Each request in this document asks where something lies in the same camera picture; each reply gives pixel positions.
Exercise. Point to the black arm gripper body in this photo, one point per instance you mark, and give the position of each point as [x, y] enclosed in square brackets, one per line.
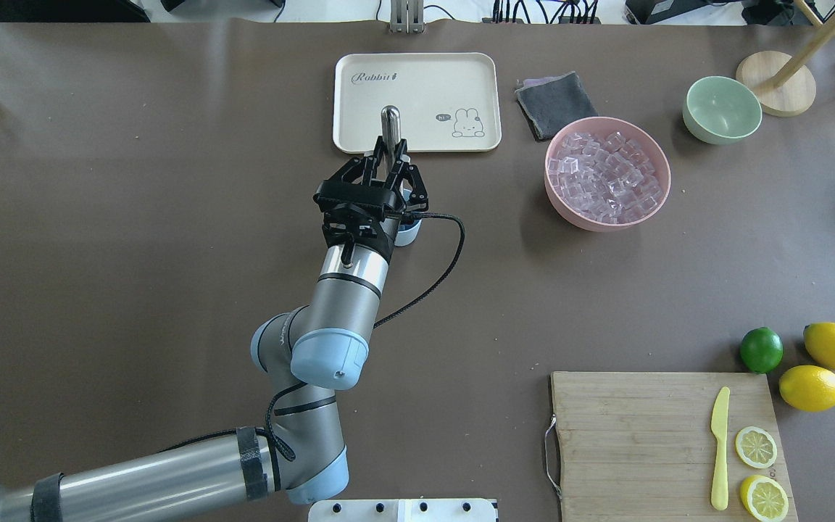
[413, 185]

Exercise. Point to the clear ice cubes pile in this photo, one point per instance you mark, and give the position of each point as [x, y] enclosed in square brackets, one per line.
[607, 178]

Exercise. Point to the pink bowl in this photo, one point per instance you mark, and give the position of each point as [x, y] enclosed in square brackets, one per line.
[607, 125]

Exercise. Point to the cream rabbit tray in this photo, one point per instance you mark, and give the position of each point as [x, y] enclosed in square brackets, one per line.
[447, 101]

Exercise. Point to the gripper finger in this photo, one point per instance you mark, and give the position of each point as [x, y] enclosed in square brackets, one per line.
[360, 170]
[404, 181]

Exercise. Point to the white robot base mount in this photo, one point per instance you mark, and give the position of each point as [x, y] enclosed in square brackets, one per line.
[417, 509]

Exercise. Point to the wooden stand with round base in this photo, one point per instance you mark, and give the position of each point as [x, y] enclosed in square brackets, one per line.
[782, 84]

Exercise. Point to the grey folded cloth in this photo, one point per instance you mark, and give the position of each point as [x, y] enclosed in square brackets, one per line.
[550, 107]

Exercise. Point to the lemon half near board corner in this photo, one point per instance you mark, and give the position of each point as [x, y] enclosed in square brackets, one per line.
[764, 498]

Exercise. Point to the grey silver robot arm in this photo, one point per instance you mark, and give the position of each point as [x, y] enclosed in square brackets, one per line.
[308, 354]

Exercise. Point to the yellow plastic knife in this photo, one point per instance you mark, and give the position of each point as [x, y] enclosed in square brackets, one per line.
[719, 495]

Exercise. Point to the pink cloth under grey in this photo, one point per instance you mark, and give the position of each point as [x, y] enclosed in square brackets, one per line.
[528, 82]

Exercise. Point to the light blue plastic cup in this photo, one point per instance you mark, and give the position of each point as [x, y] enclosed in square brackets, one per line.
[407, 233]

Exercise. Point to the green lime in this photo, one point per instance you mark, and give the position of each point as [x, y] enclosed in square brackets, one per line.
[761, 350]

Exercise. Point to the green bowl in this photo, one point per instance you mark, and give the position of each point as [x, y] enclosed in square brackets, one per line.
[719, 110]

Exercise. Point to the steel muddler black tip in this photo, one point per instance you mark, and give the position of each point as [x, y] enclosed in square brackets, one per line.
[391, 135]

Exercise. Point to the lemon half slice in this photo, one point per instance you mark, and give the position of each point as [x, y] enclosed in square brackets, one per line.
[756, 447]

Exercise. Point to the bamboo cutting board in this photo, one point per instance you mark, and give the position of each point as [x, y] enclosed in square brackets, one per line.
[637, 446]

